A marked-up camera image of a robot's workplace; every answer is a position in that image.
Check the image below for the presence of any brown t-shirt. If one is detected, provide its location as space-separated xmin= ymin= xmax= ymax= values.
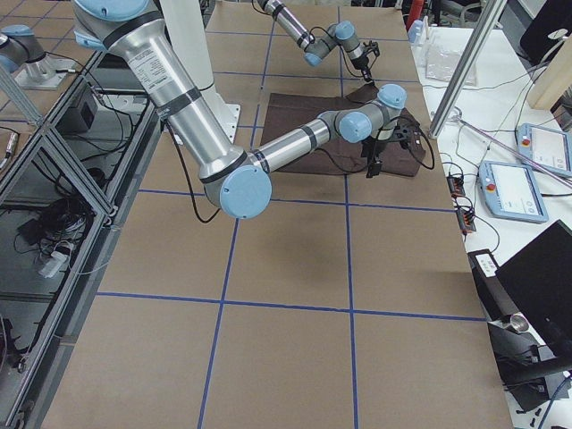
xmin=257 ymin=82 xmax=425 ymax=178

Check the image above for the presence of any teach pendant tablet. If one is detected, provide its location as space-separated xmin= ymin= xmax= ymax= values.
xmin=517 ymin=123 xmax=571 ymax=178
xmin=478 ymin=161 xmax=549 ymax=223

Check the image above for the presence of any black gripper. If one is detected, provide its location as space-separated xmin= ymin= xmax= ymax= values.
xmin=366 ymin=129 xmax=393 ymax=178
xmin=352 ymin=48 xmax=374 ymax=84

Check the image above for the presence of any black monitor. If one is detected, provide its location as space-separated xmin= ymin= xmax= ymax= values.
xmin=496 ymin=220 xmax=572 ymax=357

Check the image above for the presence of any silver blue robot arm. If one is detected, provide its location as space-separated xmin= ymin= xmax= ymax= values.
xmin=251 ymin=0 xmax=380 ymax=83
xmin=72 ymin=1 xmax=407 ymax=219

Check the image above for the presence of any aluminium frame post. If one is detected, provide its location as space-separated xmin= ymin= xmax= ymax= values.
xmin=429 ymin=0 xmax=507 ymax=139

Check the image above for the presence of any white reacher grabber stick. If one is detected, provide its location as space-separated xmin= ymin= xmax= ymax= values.
xmin=450 ymin=108 xmax=572 ymax=181

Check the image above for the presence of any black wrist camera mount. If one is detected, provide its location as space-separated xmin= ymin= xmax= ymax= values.
xmin=394 ymin=124 xmax=423 ymax=151

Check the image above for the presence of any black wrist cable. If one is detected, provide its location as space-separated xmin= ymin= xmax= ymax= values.
xmin=167 ymin=120 xmax=437 ymax=223

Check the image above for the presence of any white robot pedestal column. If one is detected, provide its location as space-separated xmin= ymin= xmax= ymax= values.
xmin=160 ymin=0 xmax=240 ymax=143

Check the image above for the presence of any black box white label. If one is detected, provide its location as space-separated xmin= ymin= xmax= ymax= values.
xmin=467 ymin=249 xmax=500 ymax=286

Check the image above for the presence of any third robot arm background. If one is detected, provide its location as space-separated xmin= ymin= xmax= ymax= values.
xmin=1 ymin=24 xmax=76 ymax=90

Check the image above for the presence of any red cylinder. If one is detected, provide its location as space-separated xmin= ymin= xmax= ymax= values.
xmin=406 ymin=0 xmax=425 ymax=30

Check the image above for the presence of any far teach pendant tablet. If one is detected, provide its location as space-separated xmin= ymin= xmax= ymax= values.
xmin=517 ymin=123 xmax=571 ymax=178

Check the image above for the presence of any clear plastic bag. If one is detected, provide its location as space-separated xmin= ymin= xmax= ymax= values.
xmin=425 ymin=45 xmax=462 ymax=82

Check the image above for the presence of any near teach pendant tablet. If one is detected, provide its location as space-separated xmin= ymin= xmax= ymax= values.
xmin=478 ymin=161 xmax=549 ymax=223

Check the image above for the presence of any black power strip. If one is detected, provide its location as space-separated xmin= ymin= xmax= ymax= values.
xmin=445 ymin=162 xmax=476 ymax=237

